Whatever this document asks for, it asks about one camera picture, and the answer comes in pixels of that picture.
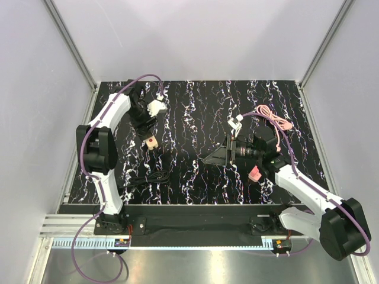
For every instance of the white slotted cable duct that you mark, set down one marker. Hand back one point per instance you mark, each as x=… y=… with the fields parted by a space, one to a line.
x=84 y=243

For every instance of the pink power strip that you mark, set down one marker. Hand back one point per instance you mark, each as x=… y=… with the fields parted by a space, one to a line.
x=255 y=174

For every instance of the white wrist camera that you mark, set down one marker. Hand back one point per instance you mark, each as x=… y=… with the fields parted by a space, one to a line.
x=157 y=106
x=236 y=125

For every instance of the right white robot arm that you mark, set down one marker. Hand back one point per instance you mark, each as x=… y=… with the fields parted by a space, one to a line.
x=338 y=224

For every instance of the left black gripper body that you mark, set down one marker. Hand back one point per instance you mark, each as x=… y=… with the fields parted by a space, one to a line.
x=139 y=115

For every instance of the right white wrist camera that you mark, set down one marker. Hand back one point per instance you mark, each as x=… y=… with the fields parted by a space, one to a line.
x=236 y=125

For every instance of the white red-socket power strip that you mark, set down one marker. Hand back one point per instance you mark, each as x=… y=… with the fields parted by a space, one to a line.
x=151 y=143

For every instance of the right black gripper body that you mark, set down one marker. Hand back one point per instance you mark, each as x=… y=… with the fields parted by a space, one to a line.
x=246 y=151

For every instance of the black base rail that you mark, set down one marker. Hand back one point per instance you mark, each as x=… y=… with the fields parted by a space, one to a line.
x=196 y=226

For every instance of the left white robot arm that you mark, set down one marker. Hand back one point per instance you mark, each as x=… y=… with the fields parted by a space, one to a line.
x=97 y=151

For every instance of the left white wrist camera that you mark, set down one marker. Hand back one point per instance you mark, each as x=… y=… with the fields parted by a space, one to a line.
x=157 y=106

